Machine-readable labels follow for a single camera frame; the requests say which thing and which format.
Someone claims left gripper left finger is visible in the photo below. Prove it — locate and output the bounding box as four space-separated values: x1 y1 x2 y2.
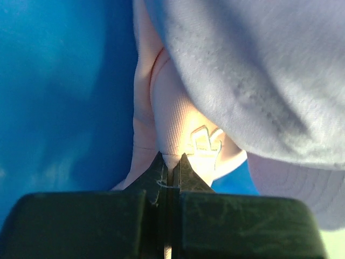
125 152 168 207

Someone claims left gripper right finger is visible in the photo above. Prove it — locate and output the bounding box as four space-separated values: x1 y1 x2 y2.
172 154 215 193

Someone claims blue plastic bin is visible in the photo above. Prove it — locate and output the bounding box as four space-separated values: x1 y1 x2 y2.
0 0 261 224

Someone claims pink cap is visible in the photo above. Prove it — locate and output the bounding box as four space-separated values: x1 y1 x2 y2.
116 1 247 190

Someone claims purple LA cap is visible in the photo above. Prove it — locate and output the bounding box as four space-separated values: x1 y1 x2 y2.
144 1 344 230

